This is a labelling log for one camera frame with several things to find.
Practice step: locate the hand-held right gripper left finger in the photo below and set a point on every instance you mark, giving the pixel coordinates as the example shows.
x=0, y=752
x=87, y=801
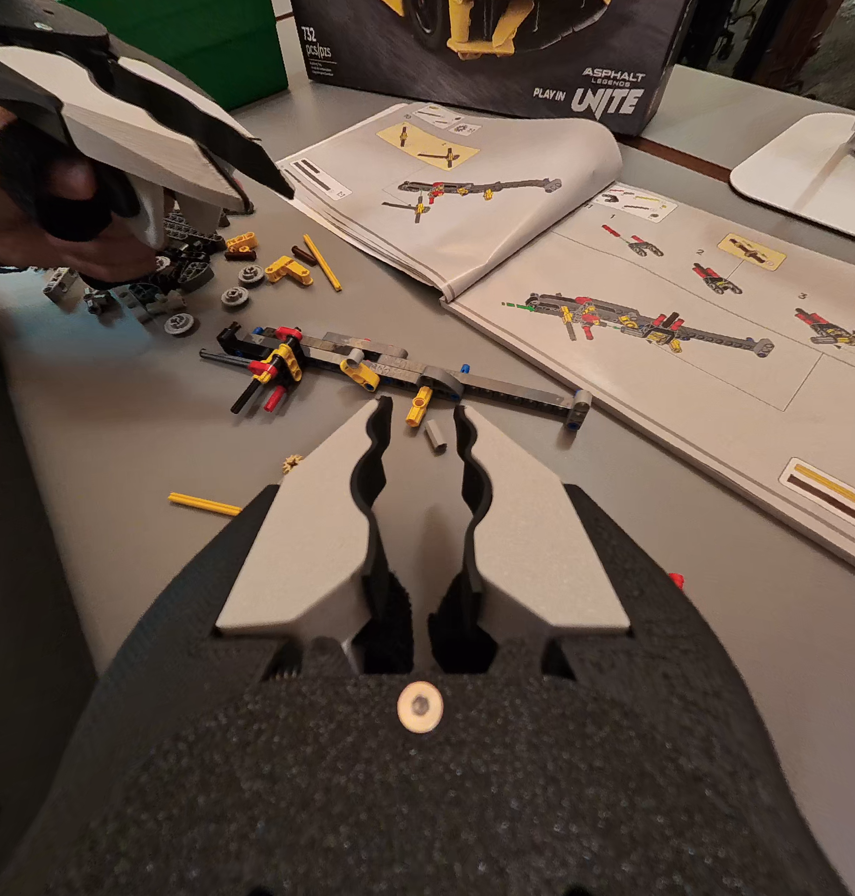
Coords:
x=294, y=560

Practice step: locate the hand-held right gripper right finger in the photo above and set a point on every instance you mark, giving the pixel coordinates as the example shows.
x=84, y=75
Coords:
x=553, y=560

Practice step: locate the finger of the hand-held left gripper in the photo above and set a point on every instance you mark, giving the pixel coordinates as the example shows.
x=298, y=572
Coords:
x=182, y=94
x=119, y=133

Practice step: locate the tan lego gear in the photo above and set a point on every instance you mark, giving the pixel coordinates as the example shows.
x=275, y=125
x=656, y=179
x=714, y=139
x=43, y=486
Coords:
x=292, y=463

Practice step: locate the short yellow lego axle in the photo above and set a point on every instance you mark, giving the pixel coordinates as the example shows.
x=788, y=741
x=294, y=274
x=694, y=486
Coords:
x=203, y=504

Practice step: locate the light grey lego pin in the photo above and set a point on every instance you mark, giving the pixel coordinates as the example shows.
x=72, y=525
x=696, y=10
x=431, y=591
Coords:
x=436, y=435

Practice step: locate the long grey lego beam assembly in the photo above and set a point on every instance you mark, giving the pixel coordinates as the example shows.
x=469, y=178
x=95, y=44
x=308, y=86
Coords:
x=399, y=367

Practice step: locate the short yellow lego beam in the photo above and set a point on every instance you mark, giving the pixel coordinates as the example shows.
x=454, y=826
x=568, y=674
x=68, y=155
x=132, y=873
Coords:
x=240, y=241

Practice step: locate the brown lego connector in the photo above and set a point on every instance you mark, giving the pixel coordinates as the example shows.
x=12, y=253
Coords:
x=303, y=253
x=240, y=255

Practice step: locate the grey lego wheel hub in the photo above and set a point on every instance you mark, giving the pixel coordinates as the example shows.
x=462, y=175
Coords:
x=179, y=323
x=251, y=274
x=235, y=297

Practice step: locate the yellow L-shaped lego beam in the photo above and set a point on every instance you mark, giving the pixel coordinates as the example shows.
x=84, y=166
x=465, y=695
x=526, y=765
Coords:
x=287, y=269

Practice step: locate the lego box yellow car picture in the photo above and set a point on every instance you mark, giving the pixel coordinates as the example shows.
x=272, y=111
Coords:
x=399, y=77

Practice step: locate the long yellow lego axle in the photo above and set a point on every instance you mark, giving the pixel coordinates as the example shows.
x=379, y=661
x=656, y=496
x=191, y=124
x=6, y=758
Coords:
x=322, y=262

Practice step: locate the open lego instruction booklet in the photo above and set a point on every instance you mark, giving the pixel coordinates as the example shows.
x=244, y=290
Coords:
x=539, y=196

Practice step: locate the person's left hand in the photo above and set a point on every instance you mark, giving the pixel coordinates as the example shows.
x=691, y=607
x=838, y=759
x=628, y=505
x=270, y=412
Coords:
x=21, y=245

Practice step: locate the green plastic bin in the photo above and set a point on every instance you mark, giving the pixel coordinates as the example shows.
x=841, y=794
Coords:
x=189, y=42

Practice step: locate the pile of dark grey beams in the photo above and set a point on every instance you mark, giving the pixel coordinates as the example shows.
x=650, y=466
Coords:
x=175, y=273

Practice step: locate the wooden board document stand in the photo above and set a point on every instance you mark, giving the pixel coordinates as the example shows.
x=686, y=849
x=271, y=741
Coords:
x=798, y=168

